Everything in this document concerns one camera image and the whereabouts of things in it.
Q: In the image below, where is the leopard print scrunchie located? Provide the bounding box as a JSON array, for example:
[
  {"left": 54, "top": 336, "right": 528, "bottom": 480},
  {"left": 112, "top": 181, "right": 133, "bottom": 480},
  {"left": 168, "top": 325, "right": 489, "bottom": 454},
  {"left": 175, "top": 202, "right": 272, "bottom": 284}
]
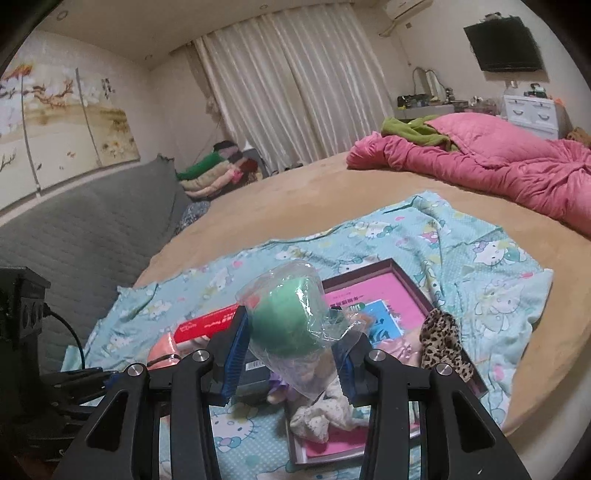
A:
[{"left": 419, "top": 308, "right": 476, "bottom": 384}]

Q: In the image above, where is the grey quilted headboard cover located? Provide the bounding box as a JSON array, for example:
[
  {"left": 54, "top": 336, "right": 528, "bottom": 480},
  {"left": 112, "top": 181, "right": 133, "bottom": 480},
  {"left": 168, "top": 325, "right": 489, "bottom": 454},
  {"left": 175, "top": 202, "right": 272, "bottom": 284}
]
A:
[{"left": 0, "top": 154, "right": 192, "bottom": 374}]

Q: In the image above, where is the dark blue box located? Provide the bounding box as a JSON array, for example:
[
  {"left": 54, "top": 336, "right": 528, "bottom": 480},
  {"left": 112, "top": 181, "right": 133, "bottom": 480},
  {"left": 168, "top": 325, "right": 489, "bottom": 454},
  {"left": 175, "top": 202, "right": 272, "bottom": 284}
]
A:
[{"left": 235, "top": 348, "right": 278, "bottom": 402}]

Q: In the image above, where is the stack of folded clothes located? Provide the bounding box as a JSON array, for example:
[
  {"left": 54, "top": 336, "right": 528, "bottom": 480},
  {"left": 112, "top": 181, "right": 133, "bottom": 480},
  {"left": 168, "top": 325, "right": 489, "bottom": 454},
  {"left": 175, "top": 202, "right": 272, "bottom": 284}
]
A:
[{"left": 176, "top": 140, "right": 266, "bottom": 200}]

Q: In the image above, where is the dark framed pink tray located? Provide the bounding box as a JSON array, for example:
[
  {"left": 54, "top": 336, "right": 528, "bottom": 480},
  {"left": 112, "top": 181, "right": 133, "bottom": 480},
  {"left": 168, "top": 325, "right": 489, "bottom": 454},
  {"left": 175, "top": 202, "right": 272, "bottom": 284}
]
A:
[{"left": 286, "top": 258, "right": 489, "bottom": 467}]

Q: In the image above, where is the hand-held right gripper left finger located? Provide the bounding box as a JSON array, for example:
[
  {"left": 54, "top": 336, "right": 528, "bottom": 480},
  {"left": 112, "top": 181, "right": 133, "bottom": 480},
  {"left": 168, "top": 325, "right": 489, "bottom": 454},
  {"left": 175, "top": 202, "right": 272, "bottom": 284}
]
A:
[{"left": 53, "top": 305, "right": 252, "bottom": 480}]

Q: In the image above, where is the tan bed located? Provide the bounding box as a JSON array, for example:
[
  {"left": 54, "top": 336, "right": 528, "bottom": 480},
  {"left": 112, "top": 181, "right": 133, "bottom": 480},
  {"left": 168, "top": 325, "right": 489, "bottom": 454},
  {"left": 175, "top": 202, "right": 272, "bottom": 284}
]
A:
[{"left": 134, "top": 152, "right": 591, "bottom": 437}]

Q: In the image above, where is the cartoon cat printed blanket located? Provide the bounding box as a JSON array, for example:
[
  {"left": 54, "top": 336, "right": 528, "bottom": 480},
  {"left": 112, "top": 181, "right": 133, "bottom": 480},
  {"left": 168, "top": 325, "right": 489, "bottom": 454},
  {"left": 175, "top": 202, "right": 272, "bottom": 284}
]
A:
[{"left": 62, "top": 191, "right": 555, "bottom": 480}]

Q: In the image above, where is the black cable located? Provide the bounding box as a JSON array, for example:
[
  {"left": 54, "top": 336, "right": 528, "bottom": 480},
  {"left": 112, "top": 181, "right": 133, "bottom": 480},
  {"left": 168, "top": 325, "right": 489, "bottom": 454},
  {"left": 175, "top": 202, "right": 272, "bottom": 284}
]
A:
[{"left": 44, "top": 308, "right": 87, "bottom": 370}]

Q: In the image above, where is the dark patterned pillow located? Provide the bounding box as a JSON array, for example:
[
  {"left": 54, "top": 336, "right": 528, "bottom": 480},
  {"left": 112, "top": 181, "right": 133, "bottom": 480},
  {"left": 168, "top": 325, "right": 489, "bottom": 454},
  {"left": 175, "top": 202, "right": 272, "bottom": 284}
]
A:
[{"left": 174, "top": 199, "right": 211, "bottom": 236}]

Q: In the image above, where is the green sponge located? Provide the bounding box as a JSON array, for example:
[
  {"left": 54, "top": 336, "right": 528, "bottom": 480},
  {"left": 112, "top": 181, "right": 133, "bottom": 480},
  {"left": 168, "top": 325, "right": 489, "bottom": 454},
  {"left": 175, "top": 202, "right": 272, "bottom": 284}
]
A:
[{"left": 235, "top": 259, "right": 370, "bottom": 400}]

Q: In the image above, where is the white curtain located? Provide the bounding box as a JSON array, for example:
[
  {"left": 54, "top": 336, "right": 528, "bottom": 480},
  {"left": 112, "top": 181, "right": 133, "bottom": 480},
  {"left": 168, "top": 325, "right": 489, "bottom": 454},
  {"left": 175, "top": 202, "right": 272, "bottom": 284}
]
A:
[{"left": 194, "top": 9, "right": 407, "bottom": 174}]

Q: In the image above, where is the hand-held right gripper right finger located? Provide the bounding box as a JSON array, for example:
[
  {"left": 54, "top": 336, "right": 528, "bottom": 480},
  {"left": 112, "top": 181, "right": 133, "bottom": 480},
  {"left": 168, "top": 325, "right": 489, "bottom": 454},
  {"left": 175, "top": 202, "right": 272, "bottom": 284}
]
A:
[{"left": 335, "top": 335, "right": 532, "bottom": 480}]

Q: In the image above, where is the desk with mirror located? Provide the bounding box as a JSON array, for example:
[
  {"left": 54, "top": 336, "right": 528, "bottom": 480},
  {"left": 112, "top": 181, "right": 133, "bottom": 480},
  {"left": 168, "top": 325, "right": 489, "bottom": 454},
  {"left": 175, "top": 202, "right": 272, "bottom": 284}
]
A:
[{"left": 396, "top": 67, "right": 469, "bottom": 112}]

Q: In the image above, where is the pink quilt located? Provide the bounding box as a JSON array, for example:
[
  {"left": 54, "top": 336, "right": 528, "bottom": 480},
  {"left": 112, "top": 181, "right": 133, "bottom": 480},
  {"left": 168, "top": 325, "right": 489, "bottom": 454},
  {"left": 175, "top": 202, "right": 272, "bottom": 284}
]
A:
[{"left": 346, "top": 112, "right": 591, "bottom": 232}]

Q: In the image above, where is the black wall television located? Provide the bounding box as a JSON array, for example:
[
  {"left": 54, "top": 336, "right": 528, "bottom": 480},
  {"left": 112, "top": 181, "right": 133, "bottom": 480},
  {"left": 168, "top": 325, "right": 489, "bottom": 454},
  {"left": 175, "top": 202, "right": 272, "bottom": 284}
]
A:
[{"left": 464, "top": 15, "right": 543, "bottom": 72}]

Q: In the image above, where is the white air conditioner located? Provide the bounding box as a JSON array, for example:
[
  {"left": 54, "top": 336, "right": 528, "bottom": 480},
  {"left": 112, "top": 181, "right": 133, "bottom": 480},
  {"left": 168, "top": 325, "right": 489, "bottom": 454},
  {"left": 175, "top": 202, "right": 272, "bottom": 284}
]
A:
[{"left": 385, "top": 0, "right": 437, "bottom": 21}]

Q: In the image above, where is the floral white scrunchie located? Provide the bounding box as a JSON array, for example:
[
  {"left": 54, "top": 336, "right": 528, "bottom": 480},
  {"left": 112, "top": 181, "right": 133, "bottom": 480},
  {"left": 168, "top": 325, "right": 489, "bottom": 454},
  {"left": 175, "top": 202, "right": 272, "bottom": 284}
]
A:
[{"left": 290, "top": 385, "right": 366, "bottom": 444}]

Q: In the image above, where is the blossom wall painting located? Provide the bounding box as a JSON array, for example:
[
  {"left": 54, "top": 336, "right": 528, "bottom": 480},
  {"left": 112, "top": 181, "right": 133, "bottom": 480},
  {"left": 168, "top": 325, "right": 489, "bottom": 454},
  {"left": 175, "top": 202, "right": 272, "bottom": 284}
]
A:
[{"left": 0, "top": 60, "right": 141, "bottom": 210}]

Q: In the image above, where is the red white tissue box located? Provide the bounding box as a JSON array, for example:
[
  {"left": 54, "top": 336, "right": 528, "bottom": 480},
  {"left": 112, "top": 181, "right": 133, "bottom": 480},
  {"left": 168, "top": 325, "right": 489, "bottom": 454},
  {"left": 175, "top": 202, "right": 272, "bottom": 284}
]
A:
[{"left": 173, "top": 304, "right": 243, "bottom": 344}]

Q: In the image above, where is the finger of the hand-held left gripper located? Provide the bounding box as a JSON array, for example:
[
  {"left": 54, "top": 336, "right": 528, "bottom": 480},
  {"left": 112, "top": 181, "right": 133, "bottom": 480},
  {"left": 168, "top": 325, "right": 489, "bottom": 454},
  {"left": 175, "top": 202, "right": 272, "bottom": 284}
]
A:
[{"left": 60, "top": 368, "right": 121, "bottom": 393}]

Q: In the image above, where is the white drawer cabinet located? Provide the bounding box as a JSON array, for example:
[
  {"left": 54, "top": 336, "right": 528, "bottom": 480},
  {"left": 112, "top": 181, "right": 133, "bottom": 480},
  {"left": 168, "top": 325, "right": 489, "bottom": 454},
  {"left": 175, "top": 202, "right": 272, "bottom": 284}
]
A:
[{"left": 502, "top": 95, "right": 561, "bottom": 139}]

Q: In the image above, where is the plush bear with purple hat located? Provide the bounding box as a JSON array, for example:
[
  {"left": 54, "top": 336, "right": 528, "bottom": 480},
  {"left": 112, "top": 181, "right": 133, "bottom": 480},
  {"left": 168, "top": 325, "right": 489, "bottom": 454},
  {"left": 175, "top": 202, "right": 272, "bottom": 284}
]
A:
[{"left": 265, "top": 374, "right": 296, "bottom": 407}]

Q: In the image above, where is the green cloth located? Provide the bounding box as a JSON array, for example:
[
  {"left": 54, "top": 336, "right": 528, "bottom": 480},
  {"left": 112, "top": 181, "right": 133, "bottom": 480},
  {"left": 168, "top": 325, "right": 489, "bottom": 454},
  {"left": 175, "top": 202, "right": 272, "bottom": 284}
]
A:
[{"left": 381, "top": 115, "right": 460, "bottom": 151}]

